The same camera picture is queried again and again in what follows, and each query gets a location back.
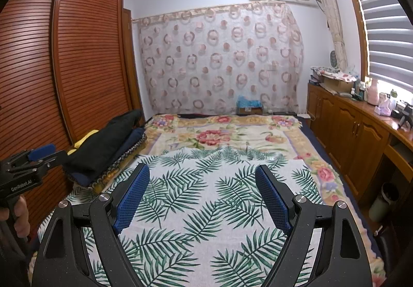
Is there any folded navy cloth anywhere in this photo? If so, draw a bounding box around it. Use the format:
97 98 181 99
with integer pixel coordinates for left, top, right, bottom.
63 127 146 187

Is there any wooden louvered wardrobe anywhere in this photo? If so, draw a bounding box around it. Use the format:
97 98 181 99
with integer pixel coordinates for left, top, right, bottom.
0 0 146 236

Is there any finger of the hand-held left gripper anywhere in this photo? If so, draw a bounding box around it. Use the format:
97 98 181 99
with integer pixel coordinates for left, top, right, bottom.
32 150 68 172
0 144 56 165

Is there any wooden sideboard cabinet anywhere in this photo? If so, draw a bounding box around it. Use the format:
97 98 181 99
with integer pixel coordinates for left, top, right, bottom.
306 82 413 207

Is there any black t-shirt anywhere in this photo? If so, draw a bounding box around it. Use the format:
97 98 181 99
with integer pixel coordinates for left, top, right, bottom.
66 109 144 174

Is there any tied beige curtain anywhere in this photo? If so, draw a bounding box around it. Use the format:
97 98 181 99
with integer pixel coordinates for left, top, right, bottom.
310 0 347 71

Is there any cardboard box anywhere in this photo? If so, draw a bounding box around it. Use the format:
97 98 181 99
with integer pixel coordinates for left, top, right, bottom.
319 76 354 94

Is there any circle patterned sheer curtain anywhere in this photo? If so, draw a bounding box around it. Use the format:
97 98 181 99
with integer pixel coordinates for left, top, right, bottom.
131 3 304 116

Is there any floral blanket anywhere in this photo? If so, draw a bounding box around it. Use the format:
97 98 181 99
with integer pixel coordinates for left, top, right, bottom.
144 113 388 287

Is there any person's left hand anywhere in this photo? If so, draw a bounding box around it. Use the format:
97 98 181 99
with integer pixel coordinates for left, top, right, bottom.
12 197 31 242

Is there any wooden window frame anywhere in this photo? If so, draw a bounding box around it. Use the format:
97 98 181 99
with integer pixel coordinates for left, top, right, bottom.
339 0 371 81

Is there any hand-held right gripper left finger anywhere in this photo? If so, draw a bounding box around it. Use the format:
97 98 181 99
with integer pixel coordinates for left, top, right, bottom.
32 163 150 287

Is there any floral cloth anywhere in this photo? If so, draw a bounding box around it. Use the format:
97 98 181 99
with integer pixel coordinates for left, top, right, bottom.
310 65 359 81

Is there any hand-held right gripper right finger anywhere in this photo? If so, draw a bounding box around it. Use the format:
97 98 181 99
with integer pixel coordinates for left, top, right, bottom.
255 164 370 287

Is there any blue item on box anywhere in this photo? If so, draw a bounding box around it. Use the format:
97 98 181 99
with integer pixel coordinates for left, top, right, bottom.
236 95 263 115

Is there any black tripod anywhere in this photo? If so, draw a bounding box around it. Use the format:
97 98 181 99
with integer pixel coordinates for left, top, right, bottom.
395 101 413 129

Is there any pink jug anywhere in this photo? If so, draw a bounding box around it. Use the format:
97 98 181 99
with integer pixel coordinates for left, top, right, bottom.
364 78 379 104

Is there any palm leaf printed cloth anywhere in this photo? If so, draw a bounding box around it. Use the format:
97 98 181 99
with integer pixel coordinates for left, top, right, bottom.
37 145 325 287

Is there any yellow cloth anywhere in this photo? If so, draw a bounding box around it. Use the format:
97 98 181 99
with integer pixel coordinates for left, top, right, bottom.
72 130 100 149

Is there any folded fringed dark blanket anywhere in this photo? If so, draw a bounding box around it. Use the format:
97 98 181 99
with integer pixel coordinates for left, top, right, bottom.
89 134 149 192

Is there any grey-green bin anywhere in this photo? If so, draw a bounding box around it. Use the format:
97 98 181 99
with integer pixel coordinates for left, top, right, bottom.
368 182 399 223

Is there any grey striped window blind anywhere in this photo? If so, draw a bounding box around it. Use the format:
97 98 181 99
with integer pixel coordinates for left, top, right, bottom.
350 0 413 94

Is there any black chair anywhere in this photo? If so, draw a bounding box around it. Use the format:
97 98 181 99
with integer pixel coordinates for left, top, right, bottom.
376 219 413 262

